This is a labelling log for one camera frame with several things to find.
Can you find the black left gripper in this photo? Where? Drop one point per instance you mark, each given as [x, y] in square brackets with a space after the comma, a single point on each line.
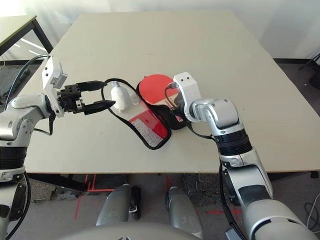
[71, 98]

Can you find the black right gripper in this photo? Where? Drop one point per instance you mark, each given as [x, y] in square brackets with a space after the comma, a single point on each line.
[178, 105]

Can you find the white plastic bag of balls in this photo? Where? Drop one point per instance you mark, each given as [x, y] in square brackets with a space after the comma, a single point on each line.
[118, 98]

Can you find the red ping-pong paddle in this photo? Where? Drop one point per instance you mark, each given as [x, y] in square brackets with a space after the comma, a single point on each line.
[152, 90]

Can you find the red black paddle case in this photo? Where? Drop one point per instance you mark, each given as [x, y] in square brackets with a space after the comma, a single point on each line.
[155, 130]

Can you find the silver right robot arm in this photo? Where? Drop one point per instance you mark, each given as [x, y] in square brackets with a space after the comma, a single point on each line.
[225, 117]

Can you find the dark carpet piece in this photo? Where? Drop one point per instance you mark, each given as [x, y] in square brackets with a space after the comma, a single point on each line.
[200, 190]

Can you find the dark foam floor mat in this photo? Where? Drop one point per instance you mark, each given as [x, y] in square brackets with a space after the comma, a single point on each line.
[7, 77]

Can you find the silver right robot leg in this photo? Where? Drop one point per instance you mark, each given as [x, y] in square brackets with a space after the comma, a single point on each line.
[182, 210]

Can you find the silver robot leg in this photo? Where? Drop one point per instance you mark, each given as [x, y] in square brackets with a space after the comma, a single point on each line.
[182, 210]
[112, 207]

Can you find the silver left robot leg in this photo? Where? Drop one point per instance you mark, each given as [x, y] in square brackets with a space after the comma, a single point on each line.
[112, 207]

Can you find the grey robot torso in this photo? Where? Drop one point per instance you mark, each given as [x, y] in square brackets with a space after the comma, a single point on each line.
[125, 232]

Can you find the black round bag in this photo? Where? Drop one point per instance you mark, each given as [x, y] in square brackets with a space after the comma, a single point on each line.
[316, 80]

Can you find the black tripod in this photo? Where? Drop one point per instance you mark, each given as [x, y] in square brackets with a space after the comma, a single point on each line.
[312, 62]

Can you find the grey flat plastic piece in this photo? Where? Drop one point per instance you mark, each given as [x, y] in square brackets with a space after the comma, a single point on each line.
[231, 236]

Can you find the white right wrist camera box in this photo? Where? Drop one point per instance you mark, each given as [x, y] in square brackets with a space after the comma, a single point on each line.
[187, 85]

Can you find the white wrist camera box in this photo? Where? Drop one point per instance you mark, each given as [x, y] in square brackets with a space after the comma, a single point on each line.
[51, 75]
[187, 85]

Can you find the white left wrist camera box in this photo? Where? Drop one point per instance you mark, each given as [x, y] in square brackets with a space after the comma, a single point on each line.
[51, 75]

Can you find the black main table frame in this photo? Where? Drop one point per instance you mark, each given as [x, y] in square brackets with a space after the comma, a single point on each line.
[57, 182]

